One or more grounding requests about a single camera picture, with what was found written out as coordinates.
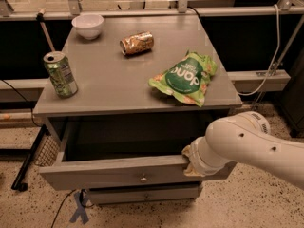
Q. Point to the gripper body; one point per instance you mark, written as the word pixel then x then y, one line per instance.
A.
pixel 199 161

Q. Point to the grey top drawer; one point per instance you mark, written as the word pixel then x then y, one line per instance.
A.
pixel 106 154

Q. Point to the grey drawer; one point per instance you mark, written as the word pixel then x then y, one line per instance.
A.
pixel 106 154
pixel 145 193

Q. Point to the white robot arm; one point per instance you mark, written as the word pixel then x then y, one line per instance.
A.
pixel 245 138

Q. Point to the grey bottom drawer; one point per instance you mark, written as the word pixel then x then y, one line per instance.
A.
pixel 145 193

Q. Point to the grey drawer cabinet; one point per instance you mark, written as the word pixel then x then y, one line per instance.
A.
pixel 113 85

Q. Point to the green chip bag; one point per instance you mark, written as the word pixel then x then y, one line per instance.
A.
pixel 187 80

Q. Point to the grey tape cross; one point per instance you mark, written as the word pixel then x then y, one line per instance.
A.
pixel 80 212

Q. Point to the crushed orange soda can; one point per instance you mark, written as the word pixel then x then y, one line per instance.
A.
pixel 137 43

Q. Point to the green soda can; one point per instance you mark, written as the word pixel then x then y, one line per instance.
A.
pixel 60 74

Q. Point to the black floor stand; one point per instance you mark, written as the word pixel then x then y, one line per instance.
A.
pixel 18 184

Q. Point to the white ceramic bowl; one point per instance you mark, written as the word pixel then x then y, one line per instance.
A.
pixel 89 26

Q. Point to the wooden stick with black tip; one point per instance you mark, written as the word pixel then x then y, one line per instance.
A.
pixel 41 20

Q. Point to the wire mesh basket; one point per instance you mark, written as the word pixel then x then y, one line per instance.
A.
pixel 47 152

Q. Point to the metal railing frame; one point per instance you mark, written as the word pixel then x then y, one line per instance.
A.
pixel 27 9

